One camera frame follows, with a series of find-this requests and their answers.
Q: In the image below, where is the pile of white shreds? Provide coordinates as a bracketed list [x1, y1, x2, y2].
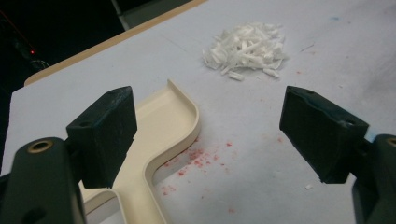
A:
[202, 21, 289, 82]

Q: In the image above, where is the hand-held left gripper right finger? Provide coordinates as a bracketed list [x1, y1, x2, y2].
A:
[278, 85, 396, 224]

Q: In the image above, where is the metal stand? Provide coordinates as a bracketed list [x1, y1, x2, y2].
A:
[110, 0, 131, 32]

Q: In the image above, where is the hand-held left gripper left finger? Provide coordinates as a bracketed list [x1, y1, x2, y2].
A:
[0, 85, 138, 224]

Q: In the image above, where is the cream plastic dustpan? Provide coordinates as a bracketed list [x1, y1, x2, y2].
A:
[78, 78, 201, 224]

